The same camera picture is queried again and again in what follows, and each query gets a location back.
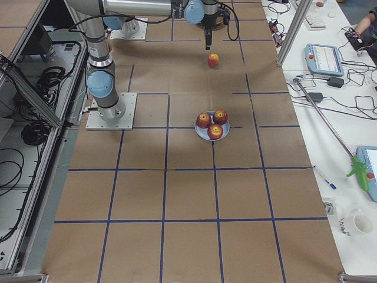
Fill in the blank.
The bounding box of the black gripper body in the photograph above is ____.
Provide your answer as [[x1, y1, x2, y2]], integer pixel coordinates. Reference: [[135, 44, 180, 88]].
[[201, 7, 230, 29]]

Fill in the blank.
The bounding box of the red yellow apple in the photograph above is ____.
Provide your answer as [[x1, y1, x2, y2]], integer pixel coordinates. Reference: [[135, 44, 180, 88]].
[[207, 53, 219, 68]]

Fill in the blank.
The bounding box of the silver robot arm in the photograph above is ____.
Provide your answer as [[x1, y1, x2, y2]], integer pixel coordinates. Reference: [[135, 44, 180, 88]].
[[67, 1, 230, 129], [102, 16, 140, 38]]

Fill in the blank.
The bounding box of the person forearm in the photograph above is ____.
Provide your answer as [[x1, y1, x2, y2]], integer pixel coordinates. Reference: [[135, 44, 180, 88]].
[[355, 9, 376, 34]]

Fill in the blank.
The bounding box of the woven wicker basket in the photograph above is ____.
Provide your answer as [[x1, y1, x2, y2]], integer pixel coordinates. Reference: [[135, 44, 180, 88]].
[[213, 17, 224, 31]]

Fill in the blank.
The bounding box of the red apple on plate right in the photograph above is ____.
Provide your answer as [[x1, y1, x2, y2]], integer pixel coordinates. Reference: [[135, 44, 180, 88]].
[[213, 110, 228, 125]]

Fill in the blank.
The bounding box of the red apple on plate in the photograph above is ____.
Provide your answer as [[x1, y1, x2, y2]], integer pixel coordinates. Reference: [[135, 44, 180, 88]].
[[207, 124, 223, 140], [213, 110, 228, 125], [196, 112, 211, 129]]

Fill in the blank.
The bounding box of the red apple on plate left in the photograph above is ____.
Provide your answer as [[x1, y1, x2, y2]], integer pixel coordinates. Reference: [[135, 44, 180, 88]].
[[196, 112, 211, 129]]

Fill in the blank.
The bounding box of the red apple on plate front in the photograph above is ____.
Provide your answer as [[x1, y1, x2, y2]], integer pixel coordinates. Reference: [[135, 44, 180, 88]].
[[207, 124, 223, 140]]

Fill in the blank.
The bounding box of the long metal grabber rod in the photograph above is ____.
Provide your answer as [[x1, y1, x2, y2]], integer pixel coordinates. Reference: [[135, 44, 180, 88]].
[[293, 78, 357, 160]]

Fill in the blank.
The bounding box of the white keyboard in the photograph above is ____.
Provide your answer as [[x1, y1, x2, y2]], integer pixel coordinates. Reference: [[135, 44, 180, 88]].
[[305, 14, 326, 30]]

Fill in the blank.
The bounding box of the blue teach pendant far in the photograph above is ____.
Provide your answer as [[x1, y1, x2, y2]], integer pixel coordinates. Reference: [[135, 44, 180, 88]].
[[305, 44, 344, 77]]

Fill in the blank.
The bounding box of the blue teach pendant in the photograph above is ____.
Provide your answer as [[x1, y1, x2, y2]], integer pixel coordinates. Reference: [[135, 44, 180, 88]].
[[356, 146, 376, 202], [305, 44, 344, 77]]

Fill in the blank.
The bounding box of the black power adapter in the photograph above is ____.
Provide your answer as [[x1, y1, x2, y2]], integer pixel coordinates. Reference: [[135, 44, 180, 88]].
[[308, 92, 323, 103], [327, 77, 345, 88]]

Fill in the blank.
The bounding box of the blue teach pendant near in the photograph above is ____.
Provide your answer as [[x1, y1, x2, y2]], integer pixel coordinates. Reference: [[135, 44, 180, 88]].
[[356, 146, 376, 202]]

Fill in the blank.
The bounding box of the small clear box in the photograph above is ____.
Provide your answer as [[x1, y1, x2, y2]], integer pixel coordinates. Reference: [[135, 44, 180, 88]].
[[322, 200, 336, 215]]

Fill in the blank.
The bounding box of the white mug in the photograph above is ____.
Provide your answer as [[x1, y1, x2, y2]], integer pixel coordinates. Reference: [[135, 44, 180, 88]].
[[338, 210, 373, 236]]

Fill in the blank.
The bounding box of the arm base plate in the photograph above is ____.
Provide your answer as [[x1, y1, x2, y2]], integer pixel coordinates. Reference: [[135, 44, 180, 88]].
[[85, 93, 137, 130], [107, 17, 147, 41]]

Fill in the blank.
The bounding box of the aluminium frame post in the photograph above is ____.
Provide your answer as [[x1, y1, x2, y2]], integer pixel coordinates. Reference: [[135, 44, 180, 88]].
[[276, 0, 312, 67]]

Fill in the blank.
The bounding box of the green grabber handle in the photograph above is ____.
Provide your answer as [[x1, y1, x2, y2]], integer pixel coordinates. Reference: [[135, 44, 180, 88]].
[[346, 156, 370, 192]]

